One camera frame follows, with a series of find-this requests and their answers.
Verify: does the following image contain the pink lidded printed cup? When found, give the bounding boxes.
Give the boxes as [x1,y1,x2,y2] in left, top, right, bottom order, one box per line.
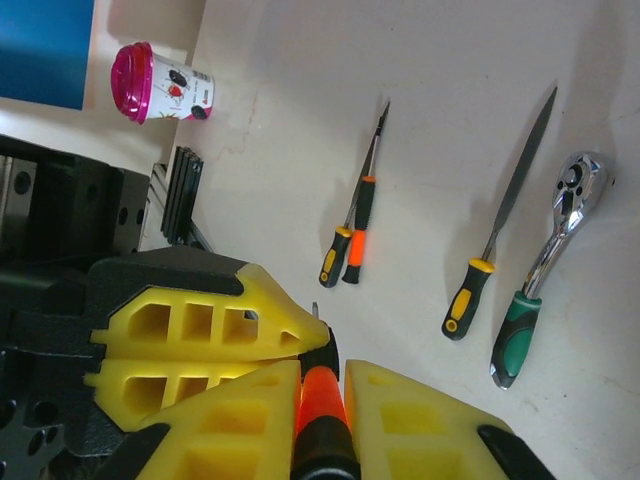
[109,42,217,127]

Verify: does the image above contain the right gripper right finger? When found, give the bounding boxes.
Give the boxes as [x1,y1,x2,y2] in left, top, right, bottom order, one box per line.
[343,357,560,480]

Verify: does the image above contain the orange black handled screwdriver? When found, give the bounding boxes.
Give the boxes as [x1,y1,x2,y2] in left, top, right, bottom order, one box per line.
[291,299,362,480]
[341,107,392,286]

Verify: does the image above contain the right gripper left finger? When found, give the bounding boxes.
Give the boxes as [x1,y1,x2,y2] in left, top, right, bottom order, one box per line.
[94,358,303,480]

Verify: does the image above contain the black aluminium extrusion block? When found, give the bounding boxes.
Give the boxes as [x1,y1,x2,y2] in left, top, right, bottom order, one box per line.
[160,144,207,247]

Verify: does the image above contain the green handled ratchet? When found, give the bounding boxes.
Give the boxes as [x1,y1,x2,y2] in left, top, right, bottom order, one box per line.
[488,150,617,391]

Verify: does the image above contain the thin file yellow black handle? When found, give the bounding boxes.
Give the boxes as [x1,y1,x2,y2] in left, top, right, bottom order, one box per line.
[318,99,392,289]

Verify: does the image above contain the aluminium rail frame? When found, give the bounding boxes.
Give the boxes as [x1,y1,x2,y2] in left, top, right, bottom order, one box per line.
[137,162,214,254]

